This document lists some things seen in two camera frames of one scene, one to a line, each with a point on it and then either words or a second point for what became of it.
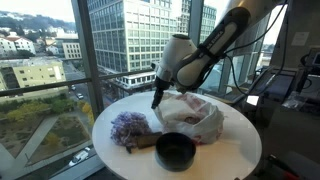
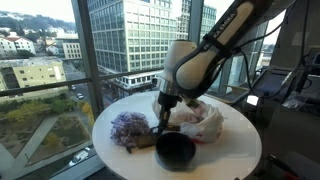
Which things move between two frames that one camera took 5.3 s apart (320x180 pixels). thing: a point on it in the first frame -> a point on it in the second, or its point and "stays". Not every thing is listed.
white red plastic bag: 184,112 stays
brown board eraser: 147,140 stays
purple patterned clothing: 125,127 stays
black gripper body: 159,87 -> 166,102
